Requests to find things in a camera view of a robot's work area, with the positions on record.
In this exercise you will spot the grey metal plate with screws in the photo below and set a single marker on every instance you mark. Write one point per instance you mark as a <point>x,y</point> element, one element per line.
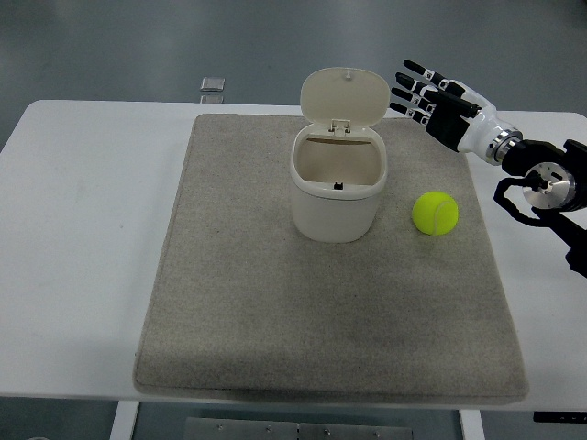
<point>298,428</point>

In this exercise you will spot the black table control panel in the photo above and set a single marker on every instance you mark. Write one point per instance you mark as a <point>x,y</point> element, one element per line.
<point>559,417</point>

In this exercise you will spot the cream lidded bin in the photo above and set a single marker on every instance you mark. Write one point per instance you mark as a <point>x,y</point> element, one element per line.
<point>338,183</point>

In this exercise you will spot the yellow-green tennis ball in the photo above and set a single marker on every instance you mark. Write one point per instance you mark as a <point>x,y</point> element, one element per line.
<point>435,213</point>

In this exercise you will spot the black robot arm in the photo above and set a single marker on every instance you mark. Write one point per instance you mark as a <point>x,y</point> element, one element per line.
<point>546,183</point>

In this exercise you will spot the beige fabric mat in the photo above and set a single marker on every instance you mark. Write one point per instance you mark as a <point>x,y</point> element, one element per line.
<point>330,284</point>

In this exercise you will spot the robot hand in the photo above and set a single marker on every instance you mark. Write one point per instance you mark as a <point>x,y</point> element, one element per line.
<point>477,127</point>

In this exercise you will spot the white table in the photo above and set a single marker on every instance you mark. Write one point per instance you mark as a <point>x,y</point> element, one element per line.
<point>82,229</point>

